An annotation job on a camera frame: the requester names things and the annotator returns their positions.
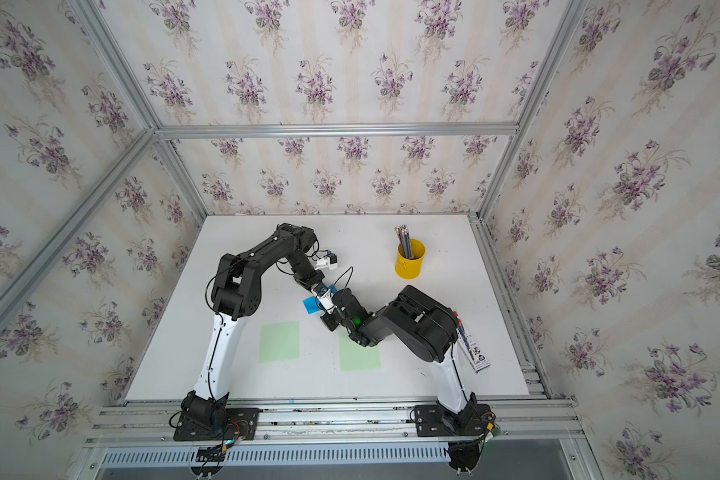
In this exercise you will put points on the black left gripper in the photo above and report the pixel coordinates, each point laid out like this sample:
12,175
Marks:
313,281

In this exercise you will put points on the green paper sheet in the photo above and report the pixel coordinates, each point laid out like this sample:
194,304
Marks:
279,342
353,357

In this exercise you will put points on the dark blue pencil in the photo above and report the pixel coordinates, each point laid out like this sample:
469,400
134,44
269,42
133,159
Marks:
404,241

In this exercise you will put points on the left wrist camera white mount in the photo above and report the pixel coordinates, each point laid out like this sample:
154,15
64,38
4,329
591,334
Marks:
326,261

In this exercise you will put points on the blue square paper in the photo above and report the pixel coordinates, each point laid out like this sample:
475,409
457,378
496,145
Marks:
311,306

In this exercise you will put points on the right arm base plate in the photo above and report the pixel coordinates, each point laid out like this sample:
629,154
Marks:
436,421

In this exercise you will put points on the pen package box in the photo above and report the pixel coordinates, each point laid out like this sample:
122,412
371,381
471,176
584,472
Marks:
476,357

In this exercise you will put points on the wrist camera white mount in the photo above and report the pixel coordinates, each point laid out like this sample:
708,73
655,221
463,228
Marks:
326,261
324,297

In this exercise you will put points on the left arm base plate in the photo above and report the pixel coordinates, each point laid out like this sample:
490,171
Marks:
233,424

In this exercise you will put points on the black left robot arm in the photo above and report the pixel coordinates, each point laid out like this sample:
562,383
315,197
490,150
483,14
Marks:
235,295

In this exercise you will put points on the left green paper sheet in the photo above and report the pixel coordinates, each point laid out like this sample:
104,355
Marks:
279,342

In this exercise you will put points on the yellow metal pencil bucket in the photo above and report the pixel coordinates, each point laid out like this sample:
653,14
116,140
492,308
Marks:
410,269

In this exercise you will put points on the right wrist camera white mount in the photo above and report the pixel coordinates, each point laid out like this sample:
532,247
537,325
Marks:
324,297

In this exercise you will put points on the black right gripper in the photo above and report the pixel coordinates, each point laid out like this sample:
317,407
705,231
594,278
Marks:
325,320

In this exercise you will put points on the aluminium rail frame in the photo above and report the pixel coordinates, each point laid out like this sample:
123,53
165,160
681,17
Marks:
329,432

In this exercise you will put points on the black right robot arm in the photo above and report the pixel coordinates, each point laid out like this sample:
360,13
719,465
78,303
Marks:
426,327

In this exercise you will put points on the right green paper sheet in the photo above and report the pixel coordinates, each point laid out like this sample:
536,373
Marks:
353,357

